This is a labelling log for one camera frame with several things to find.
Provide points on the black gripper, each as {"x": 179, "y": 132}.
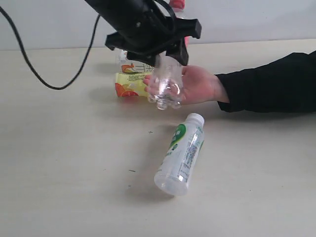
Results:
{"x": 145, "y": 30}

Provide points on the clear cola bottle red label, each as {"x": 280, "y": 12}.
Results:
{"x": 165, "y": 87}

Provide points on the clear tea bottle balloon label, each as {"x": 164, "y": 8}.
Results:
{"x": 126, "y": 66}

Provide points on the yellow juice bottle red cap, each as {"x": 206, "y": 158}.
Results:
{"x": 127, "y": 85}

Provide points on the white green-label drink bottle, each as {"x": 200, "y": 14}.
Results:
{"x": 174, "y": 174}

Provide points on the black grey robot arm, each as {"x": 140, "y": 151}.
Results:
{"x": 146, "y": 28}

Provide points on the black sleeved forearm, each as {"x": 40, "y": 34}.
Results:
{"x": 287, "y": 85}

